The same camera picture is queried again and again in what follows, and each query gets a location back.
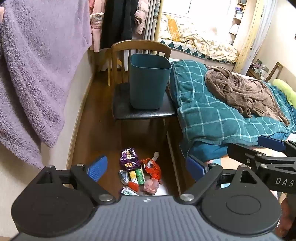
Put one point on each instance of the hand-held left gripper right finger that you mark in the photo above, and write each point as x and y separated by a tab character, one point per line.
193	167

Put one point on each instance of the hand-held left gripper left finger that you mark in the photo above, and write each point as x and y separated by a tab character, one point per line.
97	169

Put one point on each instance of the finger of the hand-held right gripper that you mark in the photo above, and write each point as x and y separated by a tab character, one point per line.
270	141
242	154

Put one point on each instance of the purple chip bag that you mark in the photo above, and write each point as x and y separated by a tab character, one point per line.
129	160

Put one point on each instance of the teal plastic bin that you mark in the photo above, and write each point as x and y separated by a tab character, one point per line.
149	85

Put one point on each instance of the silver clear wrapper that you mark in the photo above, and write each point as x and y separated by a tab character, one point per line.
123	176

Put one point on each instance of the yellow white pouch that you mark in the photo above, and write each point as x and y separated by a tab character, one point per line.
132	177

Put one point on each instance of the white green packet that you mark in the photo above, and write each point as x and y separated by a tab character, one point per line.
128	191

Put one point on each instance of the white knotted sock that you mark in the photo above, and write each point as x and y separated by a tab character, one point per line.
156	155

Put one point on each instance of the orange net bag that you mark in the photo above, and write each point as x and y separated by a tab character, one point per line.
153	171

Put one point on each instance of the bright red wrapper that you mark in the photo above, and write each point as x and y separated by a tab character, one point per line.
133	186

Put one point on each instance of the green snack wrapper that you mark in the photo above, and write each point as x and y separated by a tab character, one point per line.
138	176

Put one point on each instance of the pink crumpled tissue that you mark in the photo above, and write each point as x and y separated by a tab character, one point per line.
151	186

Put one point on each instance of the long clear strip wrapper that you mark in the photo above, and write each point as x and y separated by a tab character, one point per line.
143	177

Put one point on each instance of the green pillow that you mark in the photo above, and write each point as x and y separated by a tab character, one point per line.
286	89

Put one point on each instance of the brown fleece blanket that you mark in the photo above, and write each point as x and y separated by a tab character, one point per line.
242	92

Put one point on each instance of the teal plaid blanket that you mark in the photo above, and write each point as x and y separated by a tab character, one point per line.
203	111

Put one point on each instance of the wooden chair with black seat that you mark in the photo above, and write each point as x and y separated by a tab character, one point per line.
143	114

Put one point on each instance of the purple fluffy towel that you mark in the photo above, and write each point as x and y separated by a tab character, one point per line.
34	69

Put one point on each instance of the floral cream duvet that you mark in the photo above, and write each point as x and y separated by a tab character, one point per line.
205	41

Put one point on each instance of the triangle patterned quilt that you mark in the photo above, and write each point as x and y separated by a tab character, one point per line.
175	45

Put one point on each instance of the orange patterned pillow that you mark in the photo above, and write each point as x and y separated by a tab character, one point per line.
173	26

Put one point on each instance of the pink hanging garment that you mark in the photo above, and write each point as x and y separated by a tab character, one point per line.
95	25

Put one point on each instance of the black hanging coat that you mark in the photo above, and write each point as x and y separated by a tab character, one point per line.
118	20

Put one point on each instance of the pink puffer jacket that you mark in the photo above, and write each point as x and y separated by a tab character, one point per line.
141	16

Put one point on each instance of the window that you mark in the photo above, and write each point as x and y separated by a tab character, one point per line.
175	5

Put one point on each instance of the small photo frame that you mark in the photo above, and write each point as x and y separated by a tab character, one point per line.
257	65

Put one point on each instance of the beige perforated post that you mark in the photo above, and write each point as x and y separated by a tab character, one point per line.
251	39

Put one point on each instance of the wall shelf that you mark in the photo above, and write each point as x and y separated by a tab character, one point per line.
238	16

